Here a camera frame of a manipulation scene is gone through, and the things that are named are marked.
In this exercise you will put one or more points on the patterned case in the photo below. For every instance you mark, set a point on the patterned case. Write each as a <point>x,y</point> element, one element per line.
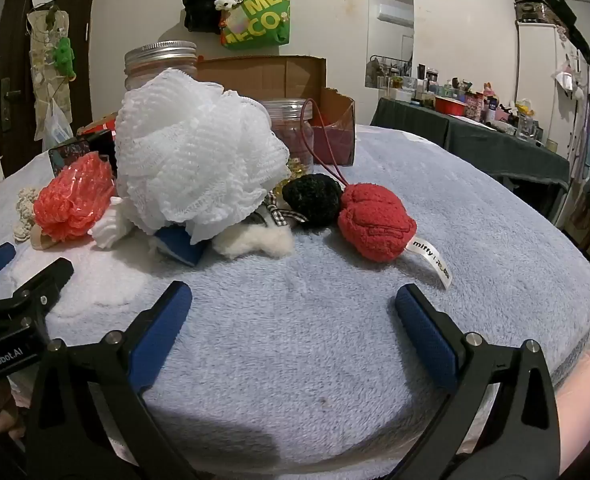
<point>537,10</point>

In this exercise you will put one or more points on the coral red mesh bath pouf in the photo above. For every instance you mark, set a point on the coral red mesh bath pouf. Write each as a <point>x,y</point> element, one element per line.
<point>72,195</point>

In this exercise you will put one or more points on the small white soft cloth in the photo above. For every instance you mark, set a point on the small white soft cloth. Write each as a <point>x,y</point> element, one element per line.
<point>110,227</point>

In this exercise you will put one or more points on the cream crochet piece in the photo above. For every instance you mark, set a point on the cream crochet piece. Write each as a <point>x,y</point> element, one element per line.
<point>25,210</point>

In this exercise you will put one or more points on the black plush ball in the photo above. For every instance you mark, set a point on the black plush ball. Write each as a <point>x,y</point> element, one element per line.
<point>312,200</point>

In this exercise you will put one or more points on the black patterned box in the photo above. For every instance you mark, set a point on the black patterned box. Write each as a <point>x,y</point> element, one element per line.
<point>70,152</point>

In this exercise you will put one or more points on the large glass jar metal lid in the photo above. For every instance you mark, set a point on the large glass jar metal lid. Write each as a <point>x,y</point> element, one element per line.
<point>160,60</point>

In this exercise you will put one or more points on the cardboard box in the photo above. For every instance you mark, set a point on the cardboard box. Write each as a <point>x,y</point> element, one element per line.
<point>275,77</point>

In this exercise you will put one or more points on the pink pillow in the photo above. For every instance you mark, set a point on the pink pillow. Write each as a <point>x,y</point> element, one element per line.
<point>582,400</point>

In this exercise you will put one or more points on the person's left hand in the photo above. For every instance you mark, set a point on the person's left hand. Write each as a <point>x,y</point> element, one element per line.
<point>7,412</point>

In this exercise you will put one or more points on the red plush toy with label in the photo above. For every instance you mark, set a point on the red plush toy with label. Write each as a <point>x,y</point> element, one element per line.
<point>375,220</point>

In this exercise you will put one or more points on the white fluffy star plush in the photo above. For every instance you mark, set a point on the white fluffy star plush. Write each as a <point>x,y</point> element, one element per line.
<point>255,242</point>

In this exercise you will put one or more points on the white cabinet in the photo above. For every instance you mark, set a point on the white cabinet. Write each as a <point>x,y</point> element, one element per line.
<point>535,70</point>

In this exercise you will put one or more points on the white plastic bag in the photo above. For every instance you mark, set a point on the white plastic bag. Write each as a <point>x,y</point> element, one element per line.
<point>57,127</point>

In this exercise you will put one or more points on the small clear plastic jar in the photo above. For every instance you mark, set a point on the small clear plastic jar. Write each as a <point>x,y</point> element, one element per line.
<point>287,125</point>

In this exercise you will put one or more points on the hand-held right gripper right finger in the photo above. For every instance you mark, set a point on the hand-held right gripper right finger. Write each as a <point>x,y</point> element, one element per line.
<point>425,340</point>

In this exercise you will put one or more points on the blue card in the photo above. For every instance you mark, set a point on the blue card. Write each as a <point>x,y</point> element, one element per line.
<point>180,247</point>

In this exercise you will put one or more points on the dark wooden door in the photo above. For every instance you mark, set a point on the dark wooden door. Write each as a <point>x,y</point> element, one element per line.
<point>12,50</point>

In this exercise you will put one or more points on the clear hanging door organiser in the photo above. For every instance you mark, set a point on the clear hanging door organiser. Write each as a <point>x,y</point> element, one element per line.
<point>40,60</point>

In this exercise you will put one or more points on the green tote bag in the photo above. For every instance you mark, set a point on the green tote bag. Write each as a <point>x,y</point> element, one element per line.
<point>265,15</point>

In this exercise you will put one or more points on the green plush toy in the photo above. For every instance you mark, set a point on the green plush toy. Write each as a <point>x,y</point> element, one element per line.
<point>65,57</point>

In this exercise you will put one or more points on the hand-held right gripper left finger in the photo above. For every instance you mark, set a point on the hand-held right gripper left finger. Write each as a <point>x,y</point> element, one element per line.
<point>161,335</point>

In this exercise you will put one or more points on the white mesh bath pouf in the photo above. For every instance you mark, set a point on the white mesh bath pouf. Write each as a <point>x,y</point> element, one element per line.
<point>195,160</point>

